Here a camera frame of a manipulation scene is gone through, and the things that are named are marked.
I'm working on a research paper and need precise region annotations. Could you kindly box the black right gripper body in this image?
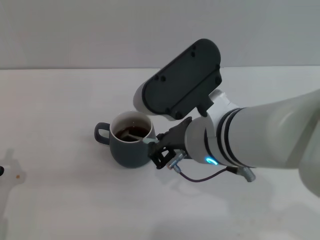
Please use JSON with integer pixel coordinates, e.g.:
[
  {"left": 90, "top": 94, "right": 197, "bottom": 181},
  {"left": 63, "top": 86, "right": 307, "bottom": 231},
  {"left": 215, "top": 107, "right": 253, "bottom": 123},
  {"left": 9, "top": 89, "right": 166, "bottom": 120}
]
[{"left": 155, "top": 117, "right": 194, "bottom": 152}]

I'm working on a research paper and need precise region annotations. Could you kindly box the spoon with light blue handle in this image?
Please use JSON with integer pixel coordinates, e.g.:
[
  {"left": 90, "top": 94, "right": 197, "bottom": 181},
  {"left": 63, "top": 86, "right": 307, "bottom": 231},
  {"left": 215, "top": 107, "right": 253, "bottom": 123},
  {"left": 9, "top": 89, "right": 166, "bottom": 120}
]
[{"left": 121, "top": 129, "right": 158, "bottom": 145}]

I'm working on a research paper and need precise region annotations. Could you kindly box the dark grey ceramic coffee cup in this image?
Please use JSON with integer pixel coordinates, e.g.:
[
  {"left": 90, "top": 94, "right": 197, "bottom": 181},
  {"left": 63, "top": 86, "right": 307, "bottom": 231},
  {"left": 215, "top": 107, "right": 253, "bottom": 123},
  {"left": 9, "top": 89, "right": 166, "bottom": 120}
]
[{"left": 94, "top": 111, "right": 157, "bottom": 169}]

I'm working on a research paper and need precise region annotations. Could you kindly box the right arm cable with plugs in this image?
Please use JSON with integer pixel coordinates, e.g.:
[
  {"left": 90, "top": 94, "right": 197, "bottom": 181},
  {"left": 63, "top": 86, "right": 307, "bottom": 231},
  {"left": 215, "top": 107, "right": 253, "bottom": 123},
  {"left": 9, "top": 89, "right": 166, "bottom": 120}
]
[{"left": 166, "top": 152, "right": 256, "bottom": 184}]

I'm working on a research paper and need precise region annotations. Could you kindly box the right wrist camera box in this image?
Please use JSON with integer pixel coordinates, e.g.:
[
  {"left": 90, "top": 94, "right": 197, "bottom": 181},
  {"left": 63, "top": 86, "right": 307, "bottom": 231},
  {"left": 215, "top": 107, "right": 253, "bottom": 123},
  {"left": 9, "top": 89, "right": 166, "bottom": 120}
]
[{"left": 133, "top": 38, "right": 223, "bottom": 122}]

